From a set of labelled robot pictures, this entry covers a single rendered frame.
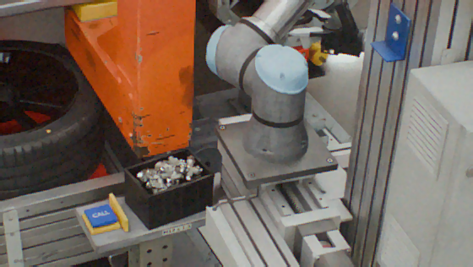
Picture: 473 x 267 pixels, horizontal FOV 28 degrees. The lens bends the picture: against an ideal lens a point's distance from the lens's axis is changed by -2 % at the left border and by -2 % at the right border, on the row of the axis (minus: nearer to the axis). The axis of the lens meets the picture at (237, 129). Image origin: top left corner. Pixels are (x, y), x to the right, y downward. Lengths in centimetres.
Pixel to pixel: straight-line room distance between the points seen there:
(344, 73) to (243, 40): 197
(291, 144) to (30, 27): 243
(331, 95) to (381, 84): 201
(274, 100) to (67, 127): 90
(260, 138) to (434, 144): 56
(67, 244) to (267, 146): 91
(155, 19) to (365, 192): 72
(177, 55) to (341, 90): 157
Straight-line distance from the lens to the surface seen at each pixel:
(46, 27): 442
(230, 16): 294
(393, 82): 194
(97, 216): 256
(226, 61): 218
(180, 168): 256
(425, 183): 179
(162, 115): 263
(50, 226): 282
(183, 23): 250
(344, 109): 390
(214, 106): 344
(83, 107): 293
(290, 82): 209
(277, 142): 216
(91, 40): 291
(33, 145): 279
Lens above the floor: 211
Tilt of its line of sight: 35 degrees down
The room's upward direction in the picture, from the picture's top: 3 degrees clockwise
